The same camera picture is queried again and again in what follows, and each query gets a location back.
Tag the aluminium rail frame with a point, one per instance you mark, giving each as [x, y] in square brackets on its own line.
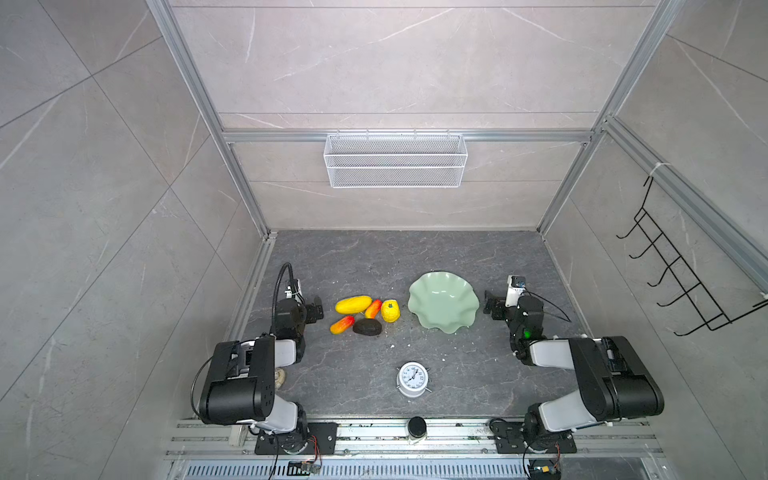
[379, 448]

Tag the black round knob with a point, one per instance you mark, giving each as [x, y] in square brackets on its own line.
[416, 428]

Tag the white alarm clock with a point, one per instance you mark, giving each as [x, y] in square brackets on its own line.
[412, 379]

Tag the black wire hook rack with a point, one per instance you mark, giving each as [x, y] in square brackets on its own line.
[691, 289]

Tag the small beige object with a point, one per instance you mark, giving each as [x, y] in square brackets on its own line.
[280, 377]

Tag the red-orange fake mango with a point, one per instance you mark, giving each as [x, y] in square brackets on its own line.
[342, 325]
[373, 309]

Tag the dark fake avocado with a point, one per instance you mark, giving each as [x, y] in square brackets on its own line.
[368, 327]

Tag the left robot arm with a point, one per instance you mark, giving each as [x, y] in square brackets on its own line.
[240, 387]

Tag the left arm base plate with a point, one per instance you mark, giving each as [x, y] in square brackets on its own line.
[312, 438]

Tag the green wavy fruit bowl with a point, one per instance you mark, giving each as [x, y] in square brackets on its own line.
[443, 301]

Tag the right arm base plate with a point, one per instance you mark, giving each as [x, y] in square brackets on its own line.
[518, 437]

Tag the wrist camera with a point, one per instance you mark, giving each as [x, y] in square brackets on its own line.
[293, 290]
[516, 287]

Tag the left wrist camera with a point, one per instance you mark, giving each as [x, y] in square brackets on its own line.
[293, 290]

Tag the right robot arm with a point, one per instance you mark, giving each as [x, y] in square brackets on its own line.
[612, 381]

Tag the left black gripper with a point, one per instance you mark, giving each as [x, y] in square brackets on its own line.
[310, 308]

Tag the white wire mesh basket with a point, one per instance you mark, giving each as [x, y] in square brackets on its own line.
[415, 160]

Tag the long yellow fake fruit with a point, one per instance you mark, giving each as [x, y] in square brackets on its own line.
[353, 305]

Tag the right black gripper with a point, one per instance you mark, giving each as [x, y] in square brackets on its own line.
[497, 306]

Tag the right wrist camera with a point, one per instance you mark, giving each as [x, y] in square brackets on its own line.
[516, 287]

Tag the bumpy yellow fake fruit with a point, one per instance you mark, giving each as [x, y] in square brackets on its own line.
[390, 311]

